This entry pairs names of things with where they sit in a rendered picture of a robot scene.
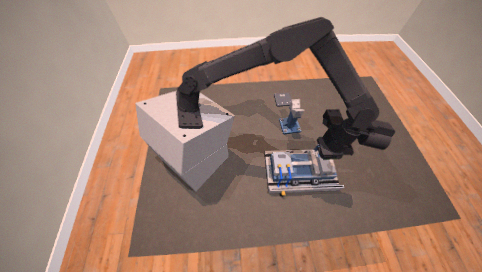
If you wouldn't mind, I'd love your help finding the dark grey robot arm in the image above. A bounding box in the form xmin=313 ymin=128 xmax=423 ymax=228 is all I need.
xmin=176 ymin=17 xmax=395 ymax=150

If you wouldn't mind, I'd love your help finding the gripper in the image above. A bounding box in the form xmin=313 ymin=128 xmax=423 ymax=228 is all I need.
xmin=317 ymin=132 xmax=354 ymax=160

